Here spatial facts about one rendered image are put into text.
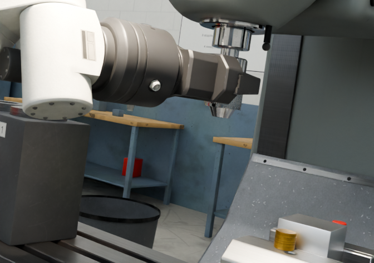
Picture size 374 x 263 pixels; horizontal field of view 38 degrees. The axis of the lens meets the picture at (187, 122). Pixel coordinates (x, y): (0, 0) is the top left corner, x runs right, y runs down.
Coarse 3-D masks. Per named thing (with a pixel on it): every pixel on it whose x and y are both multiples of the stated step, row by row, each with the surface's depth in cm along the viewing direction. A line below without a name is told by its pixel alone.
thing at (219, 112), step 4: (212, 108) 68; (216, 108) 67; (220, 108) 67; (224, 108) 67; (212, 112) 68; (216, 112) 67; (220, 112) 67; (224, 112) 67; (228, 112) 67; (232, 112) 68; (216, 116) 68; (220, 116) 68; (224, 116) 68; (228, 116) 68
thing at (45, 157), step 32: (0, 128) 84; (32, 128) 80; (64, 128) 84; (0, 160) 83; (32, 160) 81; (64, 160) 85; (0, 192) 83; (32, 192) 82; (64, 192) 86; (0, 224) 82; (32, 224) 83; (64, 224) 87
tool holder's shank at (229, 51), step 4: (220, 48) 69; (224, 48) 67; (228, 48) 67; (232, 48) 67; (236, 48) 67; (220, 52) 68; (224, 52) 67; (228, 52) 67; (232, 52) 67; (236, 52) 67; (236, 56) 68
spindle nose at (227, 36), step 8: (216, 32) 67; (224, 32) 66; (232, 32) 66; (240, 32) 66; (248, 32) 67; (216, 40) 67; (224, 40) 66; (232, 40) 66; (240, 40) 66; (248, 40) 67; (240, 48) 67; (248, 48) 67
